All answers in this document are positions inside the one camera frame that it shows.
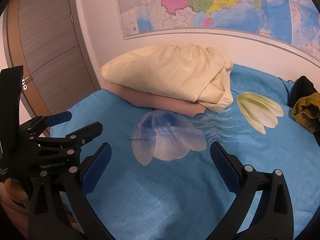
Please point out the wooden grey door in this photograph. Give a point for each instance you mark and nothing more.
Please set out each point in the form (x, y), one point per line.
(45, 38)

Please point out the olive brown garment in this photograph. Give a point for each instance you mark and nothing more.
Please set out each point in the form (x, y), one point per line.
(306, 112)

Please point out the person's left hand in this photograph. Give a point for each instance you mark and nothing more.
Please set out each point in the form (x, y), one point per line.
(17, 197)

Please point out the black garment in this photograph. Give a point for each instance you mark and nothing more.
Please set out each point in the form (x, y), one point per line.
(302, 87)

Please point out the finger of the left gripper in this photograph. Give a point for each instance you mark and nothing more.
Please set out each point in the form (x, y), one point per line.
(57, 119)
(83, 136)

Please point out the silver door handle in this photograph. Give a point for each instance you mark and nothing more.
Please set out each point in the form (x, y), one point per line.
(25, 82)

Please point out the folded pink garment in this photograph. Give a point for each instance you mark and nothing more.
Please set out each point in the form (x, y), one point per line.
(142, 99)

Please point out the colourful wall map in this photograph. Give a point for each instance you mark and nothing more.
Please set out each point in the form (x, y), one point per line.
(295, 22)

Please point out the cream large garment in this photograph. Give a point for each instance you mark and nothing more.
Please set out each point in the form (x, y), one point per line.
(188, 72)

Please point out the blue floral bed sheet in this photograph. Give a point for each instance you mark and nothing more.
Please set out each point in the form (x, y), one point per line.
(161, 182)

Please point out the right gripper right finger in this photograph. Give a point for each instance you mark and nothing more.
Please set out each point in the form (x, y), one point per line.
(273, 218)

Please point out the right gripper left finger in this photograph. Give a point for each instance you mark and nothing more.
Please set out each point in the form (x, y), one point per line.
(47, 216)

